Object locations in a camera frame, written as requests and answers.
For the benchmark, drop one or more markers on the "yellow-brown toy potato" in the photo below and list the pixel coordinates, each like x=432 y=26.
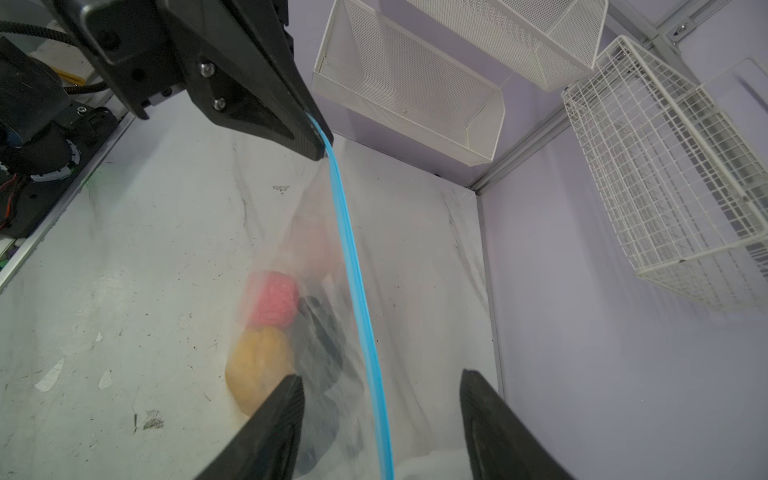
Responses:
x=259 y=361

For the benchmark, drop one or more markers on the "aluminium rail base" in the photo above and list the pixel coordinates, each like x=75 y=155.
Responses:
x=50 y=144

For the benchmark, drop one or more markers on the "white wire wall basket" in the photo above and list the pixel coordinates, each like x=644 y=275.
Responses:
x=686 y=195

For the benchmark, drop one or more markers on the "white mesh two-tier shelf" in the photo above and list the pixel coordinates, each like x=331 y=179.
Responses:
x=371 y=65

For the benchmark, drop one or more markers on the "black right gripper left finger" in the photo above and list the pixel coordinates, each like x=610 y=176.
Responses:
x=266 y=447

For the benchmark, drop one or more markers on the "black toy avocado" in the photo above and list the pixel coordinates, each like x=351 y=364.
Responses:
x=318 y=343

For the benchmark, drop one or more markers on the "clear zip bag blue zipper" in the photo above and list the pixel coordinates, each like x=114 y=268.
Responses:
x=374 y=295

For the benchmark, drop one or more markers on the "pink toy fruit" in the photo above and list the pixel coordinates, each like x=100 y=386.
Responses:
x=270 y=300

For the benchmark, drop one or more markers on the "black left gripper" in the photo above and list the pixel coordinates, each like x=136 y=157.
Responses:
x=234 y=58

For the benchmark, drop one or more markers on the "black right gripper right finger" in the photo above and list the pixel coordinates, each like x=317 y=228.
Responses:
x=499 y=445

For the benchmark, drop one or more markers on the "aluminium frame post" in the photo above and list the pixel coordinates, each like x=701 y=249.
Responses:
x=661 y=39

